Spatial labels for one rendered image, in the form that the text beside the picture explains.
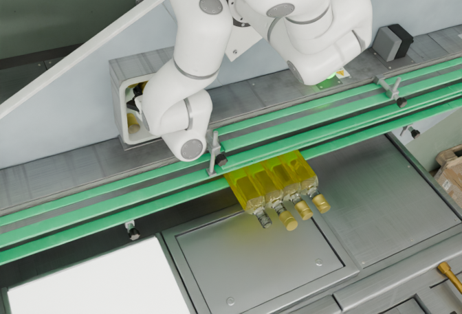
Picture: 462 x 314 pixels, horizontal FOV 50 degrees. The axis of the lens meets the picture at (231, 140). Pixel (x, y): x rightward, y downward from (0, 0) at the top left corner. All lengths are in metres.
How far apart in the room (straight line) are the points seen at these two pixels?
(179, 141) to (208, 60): 0.25
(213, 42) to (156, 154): 0.65
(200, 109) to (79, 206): 0.48
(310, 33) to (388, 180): 0.98
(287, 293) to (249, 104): 0.53
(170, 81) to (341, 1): 0.33
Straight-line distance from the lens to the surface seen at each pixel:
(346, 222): 1.60
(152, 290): 1.36
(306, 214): 1.36
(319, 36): 0.88
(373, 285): 1.48
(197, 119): 0.98
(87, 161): 1.37
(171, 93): 0.88
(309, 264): 1.44
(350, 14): 0.91
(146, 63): 1.21
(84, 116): 1.33
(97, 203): 1.30
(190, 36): 0.77
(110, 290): 1.37
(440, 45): 1.85
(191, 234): 1.44
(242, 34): 1.25
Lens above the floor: 1.67
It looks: 34 degrees down
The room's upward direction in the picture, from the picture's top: 148 degrees clockwise
